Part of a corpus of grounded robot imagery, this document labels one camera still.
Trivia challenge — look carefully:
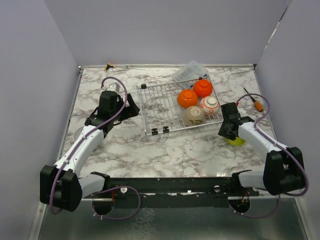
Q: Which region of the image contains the yellow white bowl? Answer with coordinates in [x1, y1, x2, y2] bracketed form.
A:
[225, 137, 246, 146]

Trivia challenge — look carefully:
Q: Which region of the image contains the white orange patterned bowl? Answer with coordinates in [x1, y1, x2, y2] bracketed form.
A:
[199, 96, 220, 116]

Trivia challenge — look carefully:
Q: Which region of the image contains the beige ceramic bowl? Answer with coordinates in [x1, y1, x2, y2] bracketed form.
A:
[182, 106, 205, 127]

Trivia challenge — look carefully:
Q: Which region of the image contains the orange plastic bowl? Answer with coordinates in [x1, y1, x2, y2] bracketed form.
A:
[193, 78, 213, 98]

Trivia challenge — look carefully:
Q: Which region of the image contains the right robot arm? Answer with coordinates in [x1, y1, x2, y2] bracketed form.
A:
[218, 102, 308, 196]

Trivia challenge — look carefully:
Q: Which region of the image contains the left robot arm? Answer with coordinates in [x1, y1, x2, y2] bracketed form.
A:
[40, 90, 140, 212]

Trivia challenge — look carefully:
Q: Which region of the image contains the yellow black small clamp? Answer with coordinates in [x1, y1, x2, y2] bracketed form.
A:
[105, 64, 115, 71]

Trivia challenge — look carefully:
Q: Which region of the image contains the clear plastic container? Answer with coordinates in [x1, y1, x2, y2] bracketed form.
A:
[171, 60, 209, 82]

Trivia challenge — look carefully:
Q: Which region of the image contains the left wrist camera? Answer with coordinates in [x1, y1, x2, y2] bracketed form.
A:
[106, 82, 120, 93]

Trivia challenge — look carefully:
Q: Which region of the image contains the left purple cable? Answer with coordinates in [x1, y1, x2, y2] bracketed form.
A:
[48, 76, 142, 221]

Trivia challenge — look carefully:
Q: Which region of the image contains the purple cable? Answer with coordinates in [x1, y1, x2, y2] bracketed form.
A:
[48, 76, 142, 221]
[233, 93, 310, 219]

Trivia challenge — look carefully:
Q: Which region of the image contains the silver wire dish rack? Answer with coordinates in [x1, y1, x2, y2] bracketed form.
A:
[136, 74, 225, 137]

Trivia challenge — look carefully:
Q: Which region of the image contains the orange handled screwdriver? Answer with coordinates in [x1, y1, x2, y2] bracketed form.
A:
[249, 95, 264, 113]

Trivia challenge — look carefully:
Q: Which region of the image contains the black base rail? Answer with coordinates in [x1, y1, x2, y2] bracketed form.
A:
[85, 177, 259, 209]

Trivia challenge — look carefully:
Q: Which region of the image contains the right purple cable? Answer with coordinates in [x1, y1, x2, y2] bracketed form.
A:
[233, 93, 310, 219]

